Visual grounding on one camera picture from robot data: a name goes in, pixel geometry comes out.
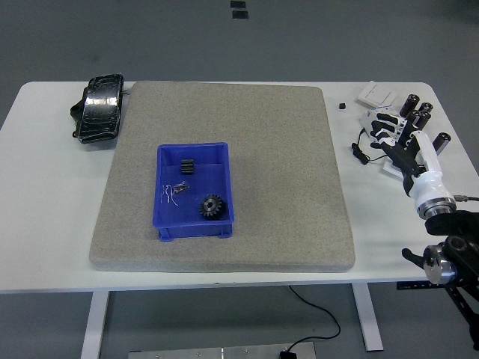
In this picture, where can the large black bevel gear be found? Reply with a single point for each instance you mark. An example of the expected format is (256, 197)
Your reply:
(211, 206)

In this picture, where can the small black spur gear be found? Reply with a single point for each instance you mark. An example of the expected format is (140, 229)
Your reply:
(187, 167)

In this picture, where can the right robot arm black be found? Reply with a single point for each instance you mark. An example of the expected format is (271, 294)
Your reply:
(454, 224)

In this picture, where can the blue plastic box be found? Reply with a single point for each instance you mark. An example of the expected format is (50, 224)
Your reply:
(194, 226)

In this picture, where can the flat white box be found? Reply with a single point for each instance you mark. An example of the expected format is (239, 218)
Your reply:
(389, 167)

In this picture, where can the grey-brown mat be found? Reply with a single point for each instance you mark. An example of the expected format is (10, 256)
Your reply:
(280, 149)

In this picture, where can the small clear bag of screws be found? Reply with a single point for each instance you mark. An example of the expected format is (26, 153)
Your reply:
(180, 187)

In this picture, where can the white circuit breaker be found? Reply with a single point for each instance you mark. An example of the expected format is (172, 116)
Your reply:
(365, 120)

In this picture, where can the black tape-wrapped pack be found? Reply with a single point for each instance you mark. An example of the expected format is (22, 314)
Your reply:
(99, 108)

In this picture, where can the black floor hatch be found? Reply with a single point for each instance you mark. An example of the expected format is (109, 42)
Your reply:
(237, 4)
(240, 14)

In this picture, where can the grey metal floor plate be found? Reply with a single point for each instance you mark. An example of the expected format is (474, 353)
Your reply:
(209, 353)

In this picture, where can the black plug on plate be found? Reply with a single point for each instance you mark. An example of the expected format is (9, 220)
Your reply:
(287, 354)

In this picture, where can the dark cylindrical capacitor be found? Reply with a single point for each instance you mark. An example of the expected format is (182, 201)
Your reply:
(426, 107)
(442, 140)
(413, 114)
(409, 104)
(424, 119)

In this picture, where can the white table leg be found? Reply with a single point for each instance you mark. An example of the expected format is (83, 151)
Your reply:
(368, 318)
(95, 321)

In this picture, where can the white wall switch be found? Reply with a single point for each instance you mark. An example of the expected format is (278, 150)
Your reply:
(376, 93)

